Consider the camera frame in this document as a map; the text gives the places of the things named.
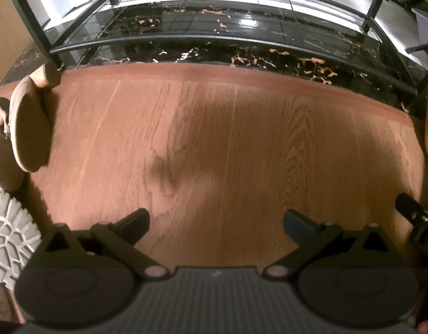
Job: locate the white lace-up sneaker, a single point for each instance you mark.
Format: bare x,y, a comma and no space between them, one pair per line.
10,236

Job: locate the wooden panel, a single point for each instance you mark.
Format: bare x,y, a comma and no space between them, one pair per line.
6,24

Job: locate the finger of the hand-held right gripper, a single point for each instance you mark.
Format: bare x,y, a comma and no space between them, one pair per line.
410,207

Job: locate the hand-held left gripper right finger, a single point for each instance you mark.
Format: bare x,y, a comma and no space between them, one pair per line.
297,225

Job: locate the black metal shoe rack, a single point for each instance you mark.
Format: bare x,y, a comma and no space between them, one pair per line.
214,38

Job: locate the pink suede shoe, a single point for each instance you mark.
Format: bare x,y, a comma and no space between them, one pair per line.
5,167
29,125

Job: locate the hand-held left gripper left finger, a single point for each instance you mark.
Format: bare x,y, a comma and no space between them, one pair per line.
135,221

